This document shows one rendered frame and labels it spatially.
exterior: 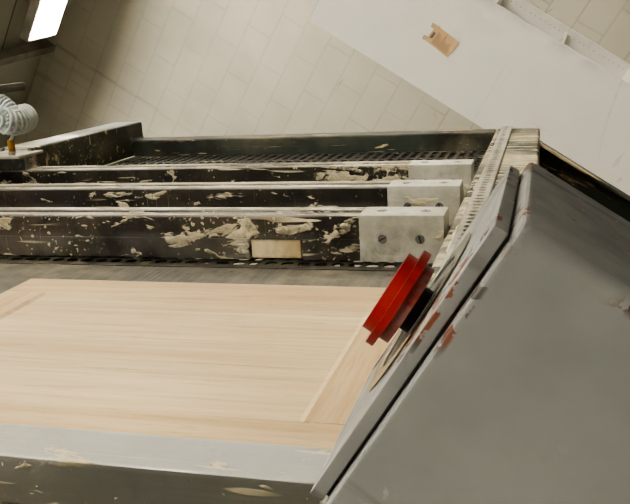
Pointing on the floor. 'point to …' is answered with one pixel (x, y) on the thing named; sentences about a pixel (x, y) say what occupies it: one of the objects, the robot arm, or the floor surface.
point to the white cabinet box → (512, 75)
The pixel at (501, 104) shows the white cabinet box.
